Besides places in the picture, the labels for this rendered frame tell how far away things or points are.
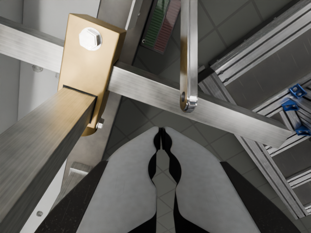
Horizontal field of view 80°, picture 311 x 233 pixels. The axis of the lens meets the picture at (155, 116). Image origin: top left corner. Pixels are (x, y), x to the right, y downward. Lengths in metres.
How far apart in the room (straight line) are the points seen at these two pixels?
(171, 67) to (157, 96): 0.86
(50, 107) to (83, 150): 0.30
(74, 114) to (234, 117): 0.18
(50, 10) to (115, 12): 0.17
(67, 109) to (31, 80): 0.35
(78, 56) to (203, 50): 0.92
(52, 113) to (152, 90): 0.11
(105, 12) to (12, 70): 0.26
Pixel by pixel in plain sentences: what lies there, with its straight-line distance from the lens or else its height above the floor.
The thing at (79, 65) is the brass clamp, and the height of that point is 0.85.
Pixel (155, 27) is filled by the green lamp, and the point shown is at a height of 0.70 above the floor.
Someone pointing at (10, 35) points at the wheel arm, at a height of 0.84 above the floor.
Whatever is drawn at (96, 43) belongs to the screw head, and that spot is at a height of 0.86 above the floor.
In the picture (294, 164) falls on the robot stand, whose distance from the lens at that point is 1.39.
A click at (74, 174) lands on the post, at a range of 0.48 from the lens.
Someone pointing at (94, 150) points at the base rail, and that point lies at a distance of 0.46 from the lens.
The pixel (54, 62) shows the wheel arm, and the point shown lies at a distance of 0.24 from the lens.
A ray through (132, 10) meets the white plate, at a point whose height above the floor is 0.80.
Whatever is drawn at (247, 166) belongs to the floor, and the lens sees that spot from 1.58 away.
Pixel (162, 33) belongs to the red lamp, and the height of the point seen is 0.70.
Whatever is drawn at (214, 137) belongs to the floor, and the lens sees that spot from 1.32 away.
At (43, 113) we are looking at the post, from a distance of 0.18.
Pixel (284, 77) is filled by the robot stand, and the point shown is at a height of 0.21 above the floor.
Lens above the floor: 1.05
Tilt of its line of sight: 63 degrees down
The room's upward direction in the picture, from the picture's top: 179 degrees clockwise
